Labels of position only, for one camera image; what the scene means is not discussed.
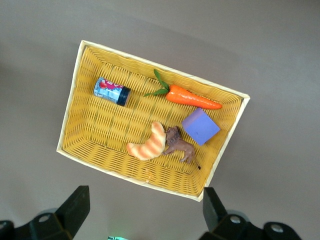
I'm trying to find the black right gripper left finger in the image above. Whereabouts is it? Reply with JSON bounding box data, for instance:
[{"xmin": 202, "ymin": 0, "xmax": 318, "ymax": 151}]
[{"xmin": 14, "ymin": 185, "xmax": 91, "ymax": 240}]

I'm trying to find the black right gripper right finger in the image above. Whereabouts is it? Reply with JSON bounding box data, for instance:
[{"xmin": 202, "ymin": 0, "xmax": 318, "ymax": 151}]
[{"xmin": 201, "ymin": 187, "xmax": 303, "ymax": 240}]

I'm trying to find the brown toy lion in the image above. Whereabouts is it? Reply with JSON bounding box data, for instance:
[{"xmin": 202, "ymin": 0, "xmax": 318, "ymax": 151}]
[{"xmin": 161, "ymin": 126, "xmax": 202, "ymax": 171}]

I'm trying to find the yellow woven basket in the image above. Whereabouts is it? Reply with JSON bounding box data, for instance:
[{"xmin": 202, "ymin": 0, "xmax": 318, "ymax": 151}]
[{"xmin": 56, "ymin": 39, "xmax": 251, "ymax": 203}]

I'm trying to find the purple foam block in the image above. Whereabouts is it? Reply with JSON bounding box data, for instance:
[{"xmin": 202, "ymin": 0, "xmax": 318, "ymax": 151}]
[{"xmin": 181, "ymin": 107, "xmax": 221, "ymax": 147}]

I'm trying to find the striped toy croissant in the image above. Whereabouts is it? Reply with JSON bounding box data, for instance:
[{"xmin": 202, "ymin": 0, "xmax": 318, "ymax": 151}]
[{"xmin": 125, "ymin": 121, "xmax": 167, "ymax": 161}]

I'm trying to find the small dark printed jar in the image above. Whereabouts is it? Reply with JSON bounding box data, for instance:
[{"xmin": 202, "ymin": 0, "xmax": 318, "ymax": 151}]
[{"xmin": 93, "ymin": 76, "xmax": 132, "ymax": 107}]

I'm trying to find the orange toy carrot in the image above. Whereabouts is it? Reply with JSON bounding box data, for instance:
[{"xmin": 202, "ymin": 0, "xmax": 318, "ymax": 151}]
[{"xmin": 143, "ymin": 68, "xmax": 223, "ymax": 110}]

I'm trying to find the brown table cover sheet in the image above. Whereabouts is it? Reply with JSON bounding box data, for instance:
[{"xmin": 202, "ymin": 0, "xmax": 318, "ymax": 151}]
[{"xmin": 0, "ymin": 0, "xmax": 320, "ymax": 240}]

